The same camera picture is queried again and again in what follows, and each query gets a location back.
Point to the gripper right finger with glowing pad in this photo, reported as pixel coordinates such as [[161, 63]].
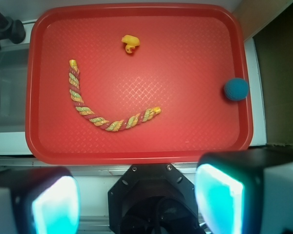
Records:
[[246, 192]]

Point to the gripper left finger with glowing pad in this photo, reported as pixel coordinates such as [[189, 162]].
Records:
[[39, 201]]

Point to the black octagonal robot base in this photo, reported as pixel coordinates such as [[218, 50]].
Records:
[[153, 199]]

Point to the blue foam ball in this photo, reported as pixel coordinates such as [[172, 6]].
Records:
[[236, 89]]

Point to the red plastic tray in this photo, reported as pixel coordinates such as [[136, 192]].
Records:
[[89, 102]]

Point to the steel sink basin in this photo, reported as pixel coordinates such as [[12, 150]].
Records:
[[13, 81]]

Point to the yellow rubber duck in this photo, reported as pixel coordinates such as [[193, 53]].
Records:
[[131, 43]]

